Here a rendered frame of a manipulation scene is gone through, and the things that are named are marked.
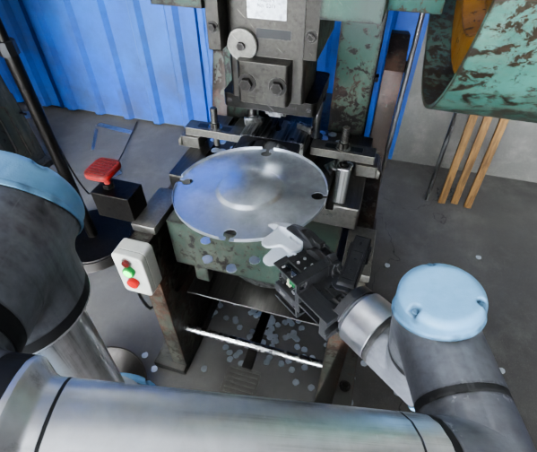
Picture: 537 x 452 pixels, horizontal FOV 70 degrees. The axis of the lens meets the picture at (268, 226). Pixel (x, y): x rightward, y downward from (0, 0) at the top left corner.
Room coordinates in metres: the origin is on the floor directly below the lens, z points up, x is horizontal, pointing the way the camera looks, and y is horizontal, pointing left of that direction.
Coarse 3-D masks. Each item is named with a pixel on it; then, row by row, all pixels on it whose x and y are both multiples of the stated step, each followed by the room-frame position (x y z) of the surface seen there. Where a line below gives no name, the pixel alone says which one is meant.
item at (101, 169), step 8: (96, 160) 0.71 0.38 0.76; (104, 160) 0.71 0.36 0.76; (112, 160) 0.71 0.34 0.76; (88, 168) 0.68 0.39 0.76; (96, 168) 0.68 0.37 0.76; (104, 168) 0.68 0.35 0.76; (112, 168) 0.68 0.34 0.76; (120, 168) 0.70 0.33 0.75; (88, 176) 0.65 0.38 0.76; (96, 176) 0.65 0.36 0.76; (104, 176) 0.65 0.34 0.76; (112, 176) 0.66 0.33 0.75
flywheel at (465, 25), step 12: (456, 0) 0.89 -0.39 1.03; (468, 0) 0.81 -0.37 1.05; (480, 0) 0.79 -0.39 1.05; (456, 12) 0.84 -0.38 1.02; (468, 12) 0.77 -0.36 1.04; (480, 12) 0.75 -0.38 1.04; (456, 24) 0.79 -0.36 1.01; (468, 24) 0.72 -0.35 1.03; (480, 24) 0.70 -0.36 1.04; (456, 36) 0.75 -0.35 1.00; (468, 36) 0.64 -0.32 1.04; (456, 48) 0.71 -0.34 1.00; (468, 48) 0.61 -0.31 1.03; (456, 60) 0.67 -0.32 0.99
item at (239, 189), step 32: (224, 160) 0.67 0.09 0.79; (256, 160) 0.66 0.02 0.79; (288, 160) 0.66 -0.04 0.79; (192, 192) 0.56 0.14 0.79; (224, 192) 0.55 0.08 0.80; (256, 192) 0.54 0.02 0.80; (288, 192) 0.55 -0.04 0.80; (320, 192) 0.55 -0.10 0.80; (192, 224) 0.47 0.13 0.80; (224, 224) 0.46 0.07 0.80; (256, 224) 0.46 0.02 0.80
